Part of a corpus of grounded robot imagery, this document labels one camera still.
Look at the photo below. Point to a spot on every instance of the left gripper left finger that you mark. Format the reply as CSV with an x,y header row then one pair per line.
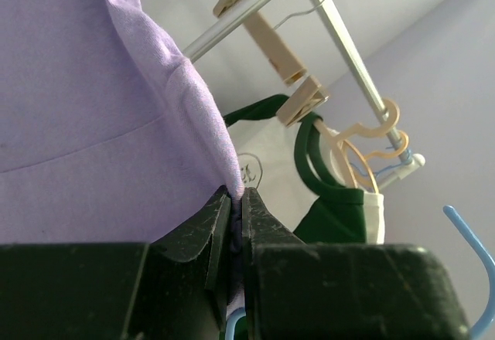
x,y
189,270

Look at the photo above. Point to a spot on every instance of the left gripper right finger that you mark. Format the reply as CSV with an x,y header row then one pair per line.
x,y
268,250

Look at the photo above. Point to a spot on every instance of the purple t shirt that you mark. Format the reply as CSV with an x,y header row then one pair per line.
x,y
108,132

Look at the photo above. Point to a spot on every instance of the blue wire hanger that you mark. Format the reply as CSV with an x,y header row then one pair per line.
x,y
356,291
386,168

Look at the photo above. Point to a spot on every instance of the cream printed t shirt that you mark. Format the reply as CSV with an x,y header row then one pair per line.
x,y
265,151

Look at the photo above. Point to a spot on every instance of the dark green t shirt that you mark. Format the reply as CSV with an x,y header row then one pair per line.
x,y
337,216

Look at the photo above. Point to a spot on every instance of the wooden hanger left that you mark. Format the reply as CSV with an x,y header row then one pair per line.
x,y
392,112

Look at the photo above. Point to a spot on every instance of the wooden clip hanger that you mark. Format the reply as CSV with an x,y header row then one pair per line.
x,y
309,94

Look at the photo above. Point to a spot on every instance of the white tank top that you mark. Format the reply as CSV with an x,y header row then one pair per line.
x,y
373,201

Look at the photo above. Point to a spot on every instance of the white clothes rack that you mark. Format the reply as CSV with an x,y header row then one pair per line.
x,y
238,73

